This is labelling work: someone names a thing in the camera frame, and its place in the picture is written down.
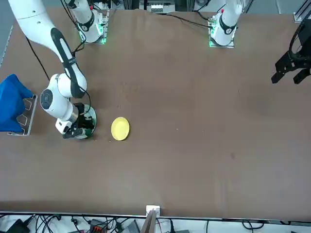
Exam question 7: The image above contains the white table edge bracket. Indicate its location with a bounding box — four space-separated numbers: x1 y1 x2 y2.
145 205 161 217

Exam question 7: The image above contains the blue cloth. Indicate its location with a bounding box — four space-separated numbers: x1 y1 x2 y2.
0 74 32 133

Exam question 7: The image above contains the black cable loop at left gripper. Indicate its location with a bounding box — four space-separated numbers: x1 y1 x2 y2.
290 18 311 60

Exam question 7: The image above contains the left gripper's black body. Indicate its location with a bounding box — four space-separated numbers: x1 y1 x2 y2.
290 19 311 70

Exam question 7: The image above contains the black cable across table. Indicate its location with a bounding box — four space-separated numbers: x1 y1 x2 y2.
155 12 212 29

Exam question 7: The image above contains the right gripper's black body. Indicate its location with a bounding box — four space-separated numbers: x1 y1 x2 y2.
74 103 90 128

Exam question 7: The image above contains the grey box under table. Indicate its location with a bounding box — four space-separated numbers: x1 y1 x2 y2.
123 219 141 233

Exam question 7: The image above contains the silver frame corner bracket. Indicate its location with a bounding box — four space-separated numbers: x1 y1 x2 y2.
293 0 311 23

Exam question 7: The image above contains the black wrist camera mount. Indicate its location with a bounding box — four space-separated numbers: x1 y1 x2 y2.
62 128 83 139

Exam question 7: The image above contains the black device with orange plugs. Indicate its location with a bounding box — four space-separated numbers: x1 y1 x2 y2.
88 219 109 231

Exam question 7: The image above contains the pale green round plate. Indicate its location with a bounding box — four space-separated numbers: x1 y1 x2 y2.
72 104 97 140

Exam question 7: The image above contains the small yellow dish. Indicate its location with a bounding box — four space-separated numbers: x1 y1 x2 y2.
111 116 130 141

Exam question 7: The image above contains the silver aluminium rack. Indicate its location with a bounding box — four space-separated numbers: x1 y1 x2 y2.
7 94 39 136

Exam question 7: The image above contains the black cable along right arm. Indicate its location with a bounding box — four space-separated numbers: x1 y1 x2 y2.
24 0 92 115

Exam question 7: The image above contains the aluminium frame post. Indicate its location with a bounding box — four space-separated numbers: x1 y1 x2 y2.
140 210 157 233

